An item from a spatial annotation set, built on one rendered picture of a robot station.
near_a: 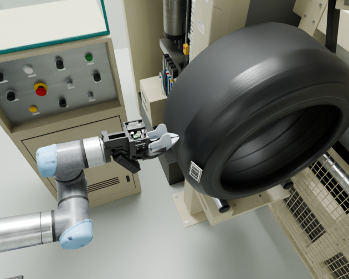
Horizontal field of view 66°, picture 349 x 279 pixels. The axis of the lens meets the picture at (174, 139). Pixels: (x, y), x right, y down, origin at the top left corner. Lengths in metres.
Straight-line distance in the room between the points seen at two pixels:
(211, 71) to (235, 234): 1.45
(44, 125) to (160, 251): 1.08
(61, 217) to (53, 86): 0.74
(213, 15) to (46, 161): 0.62
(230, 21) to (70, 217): 0.72
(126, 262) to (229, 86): 1.49
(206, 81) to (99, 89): 0.74
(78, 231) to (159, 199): 1.41
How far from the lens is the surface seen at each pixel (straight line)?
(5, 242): 0.72
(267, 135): 1.21
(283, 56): 0.72
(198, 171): 0.74
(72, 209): 0.72
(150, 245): 1.94
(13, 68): 1.27
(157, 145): 0.73
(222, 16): 0.91
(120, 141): 0.69
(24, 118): 1.44
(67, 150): 0.69
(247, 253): 1.98
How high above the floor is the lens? 1.84
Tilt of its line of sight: 51 degrees down
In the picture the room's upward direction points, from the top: straight up
